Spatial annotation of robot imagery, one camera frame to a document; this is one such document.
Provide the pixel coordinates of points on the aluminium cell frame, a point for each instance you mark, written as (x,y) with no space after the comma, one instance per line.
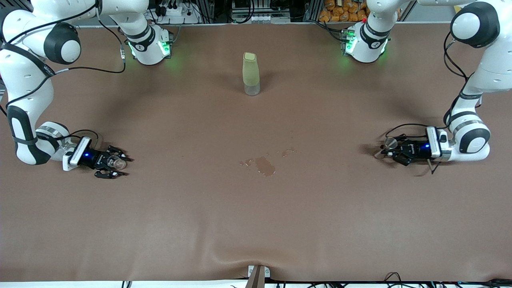
(312,10)

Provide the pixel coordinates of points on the grey electrical box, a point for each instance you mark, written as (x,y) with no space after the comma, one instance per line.
(260,18)

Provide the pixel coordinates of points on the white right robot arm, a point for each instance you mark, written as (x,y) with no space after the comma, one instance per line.
(24,76)

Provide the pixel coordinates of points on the rack with bread buns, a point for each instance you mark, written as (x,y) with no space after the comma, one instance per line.
(340,10)

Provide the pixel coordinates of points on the steel double jigger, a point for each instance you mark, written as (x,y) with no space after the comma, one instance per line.
(390,142)

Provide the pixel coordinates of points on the brown table mat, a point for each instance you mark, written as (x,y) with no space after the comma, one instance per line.
(256,220)

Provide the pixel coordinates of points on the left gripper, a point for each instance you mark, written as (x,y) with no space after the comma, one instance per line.
(416,149)

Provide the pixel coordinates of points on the clear glass measuring beaker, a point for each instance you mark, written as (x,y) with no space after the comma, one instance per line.
(117,162)

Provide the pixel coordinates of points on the white power strip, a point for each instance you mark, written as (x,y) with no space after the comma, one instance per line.
(176,12)

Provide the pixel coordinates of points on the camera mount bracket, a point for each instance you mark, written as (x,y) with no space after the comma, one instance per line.
(258,276)

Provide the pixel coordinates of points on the bottle with green sleeve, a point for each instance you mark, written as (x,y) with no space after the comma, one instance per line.
(250,72)

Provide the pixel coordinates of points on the spilled liquid puddle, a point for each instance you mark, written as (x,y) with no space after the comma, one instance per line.
(264,165)

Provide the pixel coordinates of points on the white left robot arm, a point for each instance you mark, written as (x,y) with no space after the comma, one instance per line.
(492,68)

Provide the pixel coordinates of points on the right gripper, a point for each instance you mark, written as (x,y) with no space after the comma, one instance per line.
(94,158)

